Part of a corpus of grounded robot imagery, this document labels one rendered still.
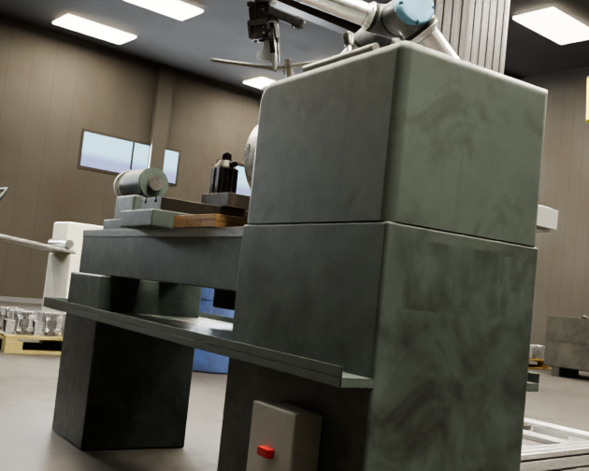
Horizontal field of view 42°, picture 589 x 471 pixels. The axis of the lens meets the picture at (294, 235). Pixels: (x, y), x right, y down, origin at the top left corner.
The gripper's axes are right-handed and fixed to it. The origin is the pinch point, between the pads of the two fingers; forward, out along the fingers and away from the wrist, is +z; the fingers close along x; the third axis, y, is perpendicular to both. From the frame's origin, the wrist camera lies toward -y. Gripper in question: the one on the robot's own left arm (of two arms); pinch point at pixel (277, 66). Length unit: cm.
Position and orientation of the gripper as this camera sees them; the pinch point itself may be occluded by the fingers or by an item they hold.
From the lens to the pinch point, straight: 233.8
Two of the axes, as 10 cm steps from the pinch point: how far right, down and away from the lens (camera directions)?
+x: -1.9, 0.7, -9.8
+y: -9.8, 0.7, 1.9
